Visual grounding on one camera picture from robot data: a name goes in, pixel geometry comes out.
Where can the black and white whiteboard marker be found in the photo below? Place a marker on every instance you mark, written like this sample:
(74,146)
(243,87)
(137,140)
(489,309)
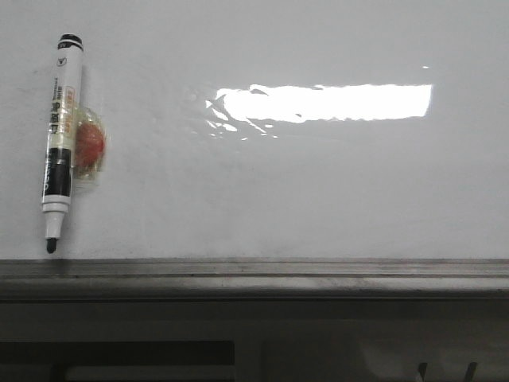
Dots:
(61,139)

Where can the red magnet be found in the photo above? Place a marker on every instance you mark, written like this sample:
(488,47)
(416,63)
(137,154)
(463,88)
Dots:
(90,155)

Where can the grey cabinet under whiteboard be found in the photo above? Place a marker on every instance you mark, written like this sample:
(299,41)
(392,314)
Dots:
(342,340)

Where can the aluminium whiteboard frame rail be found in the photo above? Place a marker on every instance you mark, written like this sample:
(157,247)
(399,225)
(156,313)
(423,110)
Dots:
(165,279)

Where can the white whiteboard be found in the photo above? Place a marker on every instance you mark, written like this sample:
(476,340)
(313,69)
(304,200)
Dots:
(266,129)

